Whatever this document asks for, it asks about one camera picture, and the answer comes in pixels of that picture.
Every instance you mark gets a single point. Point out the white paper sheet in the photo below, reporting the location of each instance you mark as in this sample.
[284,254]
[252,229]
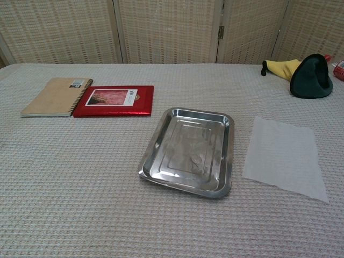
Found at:
[285,158]

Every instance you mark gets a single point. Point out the silver metal tray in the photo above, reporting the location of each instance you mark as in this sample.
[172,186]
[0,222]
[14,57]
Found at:
[188,150]

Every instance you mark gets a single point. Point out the red glossy book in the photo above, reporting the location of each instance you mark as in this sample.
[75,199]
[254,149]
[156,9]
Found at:
[118,110]

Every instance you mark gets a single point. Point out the woven folding screen panel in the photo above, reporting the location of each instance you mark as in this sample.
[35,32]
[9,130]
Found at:
[59,29]
[169,29]
[250,29]
[314,27]

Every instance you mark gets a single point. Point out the brass screen hinge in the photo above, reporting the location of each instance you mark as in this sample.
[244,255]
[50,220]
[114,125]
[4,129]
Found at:
[221,32]

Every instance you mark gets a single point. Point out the kraft spiral notebook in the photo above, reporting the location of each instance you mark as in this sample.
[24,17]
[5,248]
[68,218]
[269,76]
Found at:
[51,98]

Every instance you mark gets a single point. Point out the yellow cloth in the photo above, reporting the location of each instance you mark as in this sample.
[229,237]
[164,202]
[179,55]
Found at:
[285,68]

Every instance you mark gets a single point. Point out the dark earmuff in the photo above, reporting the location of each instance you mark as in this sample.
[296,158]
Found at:
[306,80]

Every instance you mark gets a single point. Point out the clear bottle red label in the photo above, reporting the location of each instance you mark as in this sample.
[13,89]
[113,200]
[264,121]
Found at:
[340,68]

